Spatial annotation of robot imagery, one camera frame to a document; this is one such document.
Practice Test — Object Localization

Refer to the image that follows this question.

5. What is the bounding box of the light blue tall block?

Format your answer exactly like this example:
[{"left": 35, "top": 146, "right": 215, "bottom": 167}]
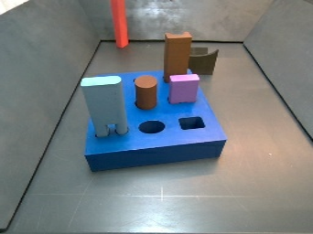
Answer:
[{"left": 80, "top": 76, "right": 128, "bottom": 137}]

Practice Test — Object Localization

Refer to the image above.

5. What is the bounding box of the tall brown notched block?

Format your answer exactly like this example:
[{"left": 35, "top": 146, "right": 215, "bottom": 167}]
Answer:
[{"left": 163, "top": 32, "right": 193, "bottom": 82}]

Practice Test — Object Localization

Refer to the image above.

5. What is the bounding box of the brown cylinder peg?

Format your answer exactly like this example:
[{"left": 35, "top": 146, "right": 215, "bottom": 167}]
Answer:
[{"left": 135, "top": 75, "right": 158, "bottom": 110}]

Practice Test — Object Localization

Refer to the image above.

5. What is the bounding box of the blue shape-sorter board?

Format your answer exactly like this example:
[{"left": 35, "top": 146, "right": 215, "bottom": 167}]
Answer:
[{"left": 84, "top": 70, "right": 227, "bottom": 171}]

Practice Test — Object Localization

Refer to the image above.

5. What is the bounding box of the red rectangular block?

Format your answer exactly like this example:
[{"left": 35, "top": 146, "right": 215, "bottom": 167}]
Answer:
[{"left": 110, "top": 0, "right": 128, "bottom": 48}]

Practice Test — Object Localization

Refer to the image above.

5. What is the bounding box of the black curved holder stand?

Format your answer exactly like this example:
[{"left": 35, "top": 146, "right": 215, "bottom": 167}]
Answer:
[{"left": 189, "top": 48, "right": 219, "bottom": 75}]

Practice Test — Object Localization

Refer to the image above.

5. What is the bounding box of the purple rectangular block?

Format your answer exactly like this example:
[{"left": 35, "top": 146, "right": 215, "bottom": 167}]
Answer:
[{"left": 169, "top": 74, "right": 199, "bottom": 104}]

